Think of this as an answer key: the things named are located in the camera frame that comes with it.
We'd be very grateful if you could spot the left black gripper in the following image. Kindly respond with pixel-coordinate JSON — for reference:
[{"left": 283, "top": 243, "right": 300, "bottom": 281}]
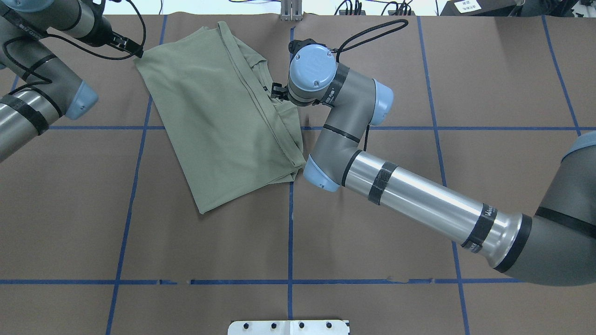
[{"left": 87, "top": 14, "right": 144, "bottom": 59}]

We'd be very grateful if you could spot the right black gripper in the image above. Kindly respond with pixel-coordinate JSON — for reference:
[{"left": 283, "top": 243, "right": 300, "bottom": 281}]
[{"left": 271, "top": 83, "right": 322, "bottom": 107}]

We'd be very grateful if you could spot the green long sleeve shirt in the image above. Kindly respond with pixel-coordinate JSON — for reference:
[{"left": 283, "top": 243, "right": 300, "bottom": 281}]
[{"left": 135, "top": 21, "right": 306, "bottom": 214}]

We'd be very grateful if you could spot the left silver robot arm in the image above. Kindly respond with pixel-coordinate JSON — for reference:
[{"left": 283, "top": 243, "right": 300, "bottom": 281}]
[{"left": 0, "top": 0, "right": 146, "bottom": 161}]

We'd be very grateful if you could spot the far black relay board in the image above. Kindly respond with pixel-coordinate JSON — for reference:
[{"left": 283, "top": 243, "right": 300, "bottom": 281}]
[{"left": 333, "top": 0, "right": 366, "bottom": 16}]

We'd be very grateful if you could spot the black relay board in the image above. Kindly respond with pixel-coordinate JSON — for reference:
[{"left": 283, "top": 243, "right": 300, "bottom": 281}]
[
  {"left": 380, "top": 0, "right": 415, "bottom": 16},
  {"left": 333, "top": 0, "right": 366, "bottom": 16}
]

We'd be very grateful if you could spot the near black relay board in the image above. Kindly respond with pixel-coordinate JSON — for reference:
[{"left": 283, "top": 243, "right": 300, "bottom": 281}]
[{"left": 380, "top": 0, "right": 415, "bottom": 16}]

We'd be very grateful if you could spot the brown paper table cover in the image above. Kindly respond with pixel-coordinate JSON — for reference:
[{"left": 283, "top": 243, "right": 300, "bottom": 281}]
[{"left": 1, "top": 17, "right": 595, "bottom": 335}]

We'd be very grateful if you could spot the black label box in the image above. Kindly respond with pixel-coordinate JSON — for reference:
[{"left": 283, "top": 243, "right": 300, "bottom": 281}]
[{"left": 439, "top": 0, "right": 521, "bottom": 17}]

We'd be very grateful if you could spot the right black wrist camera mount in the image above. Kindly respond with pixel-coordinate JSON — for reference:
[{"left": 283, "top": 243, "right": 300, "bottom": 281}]
[{"left": 288, "top": 39, "right": 337, "bottom": 56}]

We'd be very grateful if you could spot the aluminium frame post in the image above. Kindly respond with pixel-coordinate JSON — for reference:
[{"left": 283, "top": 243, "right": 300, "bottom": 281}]
[{"left": 279, "top": 0, "right": 304, "bottom": 21}]

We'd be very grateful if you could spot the right black camera cable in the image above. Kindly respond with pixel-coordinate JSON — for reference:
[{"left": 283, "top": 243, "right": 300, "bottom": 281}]
[{"left": 333, "top": 19, "right": 410, "bottom": 54}]

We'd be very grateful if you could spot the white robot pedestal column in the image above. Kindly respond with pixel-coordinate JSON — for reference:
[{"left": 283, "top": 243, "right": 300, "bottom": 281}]
[{"left": 227, "top": 319, "right": 351, "bottom": 335}]

